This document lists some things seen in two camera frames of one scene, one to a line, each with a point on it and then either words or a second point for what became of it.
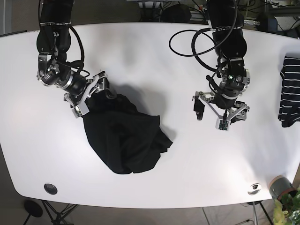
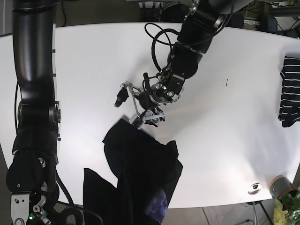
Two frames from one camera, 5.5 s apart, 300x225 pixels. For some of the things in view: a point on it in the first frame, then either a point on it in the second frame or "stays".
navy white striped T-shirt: [289, 108] stays
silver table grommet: [254, 189] stays
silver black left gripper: [77, 86] -> [22, 213]
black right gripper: [222, 105] -> [167, 89]
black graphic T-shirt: [128, 139] -> [147, 171]
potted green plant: [286, 209] stays
